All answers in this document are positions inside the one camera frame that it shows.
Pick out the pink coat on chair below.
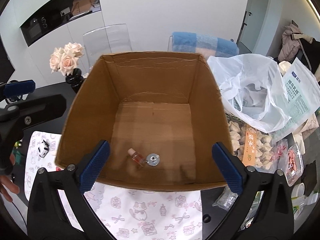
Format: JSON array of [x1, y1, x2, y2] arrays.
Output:
[[278, 24, 313, 62]]

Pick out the small glass perfume bottle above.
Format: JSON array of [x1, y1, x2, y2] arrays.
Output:
[[127, 148, 146, 167]]

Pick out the white door with handle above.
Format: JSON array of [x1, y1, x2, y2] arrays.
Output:
[[237, 0, 268, 54]]

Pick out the dumpling bag orange label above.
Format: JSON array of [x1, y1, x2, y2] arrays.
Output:
[[226, 114, 281, 173]]

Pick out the blue plaid blanket chair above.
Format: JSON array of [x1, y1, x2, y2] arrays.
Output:
[[168, 31, 239, 59]]

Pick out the person's left hand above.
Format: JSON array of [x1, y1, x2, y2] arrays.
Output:
[[0, 153, 21, 203]]

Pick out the white plastic bag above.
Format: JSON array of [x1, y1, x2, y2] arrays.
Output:
[[207, 54, 291, 133]]

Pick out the built-in black oven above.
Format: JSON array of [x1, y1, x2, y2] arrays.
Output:
[[20, 16, 53, 46]]

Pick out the white green bottle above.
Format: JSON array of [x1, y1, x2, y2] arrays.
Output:
[[291, 191, 319, 220]]

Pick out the brown cardboard box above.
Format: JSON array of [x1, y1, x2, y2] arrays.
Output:
[[55, 51, 232, 192]]

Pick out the patterned white table mat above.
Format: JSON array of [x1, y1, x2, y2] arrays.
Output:
[[24, 131, 202, 239]]

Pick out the black ribbed vase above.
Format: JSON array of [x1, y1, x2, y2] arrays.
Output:
[[65, 68, 85, 93]]

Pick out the clear acrylic chair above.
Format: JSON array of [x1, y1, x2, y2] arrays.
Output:
[[83, 23, 132, 71]]

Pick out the clear crinkled plastic packet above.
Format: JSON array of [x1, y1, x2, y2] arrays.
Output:
[[212, 186, 238, 211]]

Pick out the pink rose bouquet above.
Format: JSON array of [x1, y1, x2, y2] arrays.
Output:
[[49, 42, 84, 76]]

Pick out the white teal printed pouch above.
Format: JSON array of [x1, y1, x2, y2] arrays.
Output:
[[272, 58, 319, 142]]

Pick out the tan leather handbag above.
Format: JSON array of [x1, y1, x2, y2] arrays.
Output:
[[71, 0, 99, 16]]

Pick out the small white black gadget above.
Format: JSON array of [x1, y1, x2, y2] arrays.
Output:
[[37, 140, 49, 158]]

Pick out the pink snack plastic packet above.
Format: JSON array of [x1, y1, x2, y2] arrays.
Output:
[[278, 143, 304, 187]]

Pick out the white tape roll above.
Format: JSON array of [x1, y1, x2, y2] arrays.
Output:
[[291, 183, 305, 199]]

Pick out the round metal disc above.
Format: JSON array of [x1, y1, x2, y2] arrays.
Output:
[[146, 153, 160, 166]]

